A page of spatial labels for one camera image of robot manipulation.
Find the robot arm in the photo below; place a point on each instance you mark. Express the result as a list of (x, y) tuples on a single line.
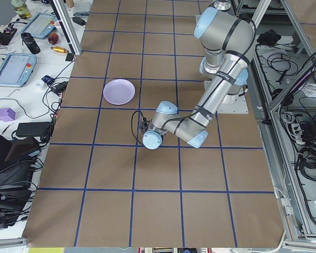
[(229, 42)]

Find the lilac plate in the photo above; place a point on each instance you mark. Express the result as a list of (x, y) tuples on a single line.
[(119, 92)]

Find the pink lidded cup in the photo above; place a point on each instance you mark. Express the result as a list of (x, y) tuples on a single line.
[(57, 25)]

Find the black power brick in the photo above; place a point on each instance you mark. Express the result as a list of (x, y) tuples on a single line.
[(34, 129)]

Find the red apple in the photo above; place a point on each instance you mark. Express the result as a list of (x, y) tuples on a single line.
[(53, 38)]

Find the purple printed block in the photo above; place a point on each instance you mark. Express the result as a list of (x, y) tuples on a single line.
[(7, 114)]

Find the black laptop pile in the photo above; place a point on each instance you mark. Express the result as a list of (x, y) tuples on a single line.
[(18, 162)]

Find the near teach pendant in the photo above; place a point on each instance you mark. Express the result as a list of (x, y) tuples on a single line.
[(17, 69)]

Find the teach pendant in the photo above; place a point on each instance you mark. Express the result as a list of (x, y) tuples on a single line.
[(17, 69), (40, 26)]

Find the far teach pendant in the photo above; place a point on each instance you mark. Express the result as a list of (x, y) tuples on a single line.
[(40, 26)]

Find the green bottle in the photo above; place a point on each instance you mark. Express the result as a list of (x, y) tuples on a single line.
[(21, 9)]

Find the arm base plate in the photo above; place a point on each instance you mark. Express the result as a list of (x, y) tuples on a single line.
[(224, 101)]

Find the aluminium frame post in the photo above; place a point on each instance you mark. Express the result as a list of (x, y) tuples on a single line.
[(60, 10)]

